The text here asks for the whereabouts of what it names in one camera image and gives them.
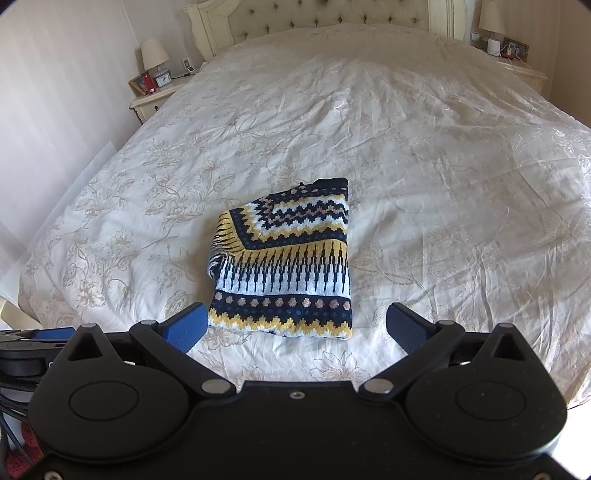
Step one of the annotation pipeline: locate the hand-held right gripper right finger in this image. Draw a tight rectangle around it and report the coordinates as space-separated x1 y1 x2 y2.
358 302 539 400

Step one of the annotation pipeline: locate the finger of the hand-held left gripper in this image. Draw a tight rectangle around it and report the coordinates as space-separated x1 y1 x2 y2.
0 326 77 352

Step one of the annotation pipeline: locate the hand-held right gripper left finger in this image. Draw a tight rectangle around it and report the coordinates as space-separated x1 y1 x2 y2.
54 302 237 398

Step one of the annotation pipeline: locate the navy yellow patterned knit sweater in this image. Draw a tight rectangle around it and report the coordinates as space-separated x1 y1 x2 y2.
206 177 355 341

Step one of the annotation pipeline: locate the bed with cream floral bedspread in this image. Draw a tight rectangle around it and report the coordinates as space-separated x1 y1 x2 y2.
17 23 591 409

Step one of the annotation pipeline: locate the cream bedside table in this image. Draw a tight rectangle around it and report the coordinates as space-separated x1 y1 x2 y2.
496 53 550 96
128 76 195 125

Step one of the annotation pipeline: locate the cream shade table lamp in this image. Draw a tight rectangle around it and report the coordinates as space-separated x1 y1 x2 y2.
140 38 171 77
477 0 508 40

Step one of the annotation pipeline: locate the cream tufted headboard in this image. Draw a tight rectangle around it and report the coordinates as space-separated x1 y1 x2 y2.
185 0 470 62

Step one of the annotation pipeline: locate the black cable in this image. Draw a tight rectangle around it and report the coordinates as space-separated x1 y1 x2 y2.
0 378 35 467

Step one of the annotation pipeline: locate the dark picture frame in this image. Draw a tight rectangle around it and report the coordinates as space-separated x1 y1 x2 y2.
502 37 531 62

